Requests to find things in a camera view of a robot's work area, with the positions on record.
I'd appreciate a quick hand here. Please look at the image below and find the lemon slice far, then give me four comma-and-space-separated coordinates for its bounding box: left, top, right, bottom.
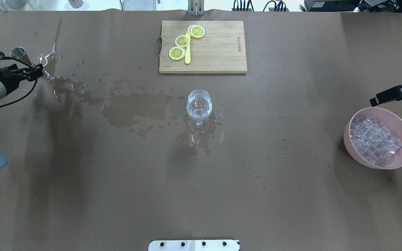
169, 46, 186, 60

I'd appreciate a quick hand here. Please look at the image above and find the clear ice cubes pile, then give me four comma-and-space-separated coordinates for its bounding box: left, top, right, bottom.
349, 115, 402, 167

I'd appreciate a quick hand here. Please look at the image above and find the aluminium frame post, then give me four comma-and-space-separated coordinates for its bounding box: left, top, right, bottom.
187, 0, 205, 16

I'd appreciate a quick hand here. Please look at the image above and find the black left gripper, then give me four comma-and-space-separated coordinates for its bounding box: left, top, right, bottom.
0, 52, 44, 95

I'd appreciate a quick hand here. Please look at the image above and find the bamboo cutting board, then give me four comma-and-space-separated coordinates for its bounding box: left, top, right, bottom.
158, 21, 247, 74

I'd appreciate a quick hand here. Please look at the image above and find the pink bowl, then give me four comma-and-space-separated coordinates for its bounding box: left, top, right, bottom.
343, 107, 402, 170

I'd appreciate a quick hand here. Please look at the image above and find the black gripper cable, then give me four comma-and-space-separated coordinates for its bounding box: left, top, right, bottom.
0, 78, 38, 117

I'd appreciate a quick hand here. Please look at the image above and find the clear wine glass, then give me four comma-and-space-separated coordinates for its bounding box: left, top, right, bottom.
186, 90, 213, 135

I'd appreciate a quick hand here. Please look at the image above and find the steel jigger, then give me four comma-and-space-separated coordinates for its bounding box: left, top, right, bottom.
10, 47, 37, 68

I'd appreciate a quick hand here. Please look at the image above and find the lemon slice middle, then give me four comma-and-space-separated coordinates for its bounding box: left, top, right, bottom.
174, 35, 191, 48

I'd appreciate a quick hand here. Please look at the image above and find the lemon slice near edge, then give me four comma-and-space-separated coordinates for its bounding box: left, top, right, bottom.
187, 24, 206, 38

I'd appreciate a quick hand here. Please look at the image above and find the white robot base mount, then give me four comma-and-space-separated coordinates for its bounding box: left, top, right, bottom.
148, 239, 241, 251

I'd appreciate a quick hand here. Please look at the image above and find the yellow plastic knife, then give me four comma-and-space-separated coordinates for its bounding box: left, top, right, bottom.
184, 32, 191, 65

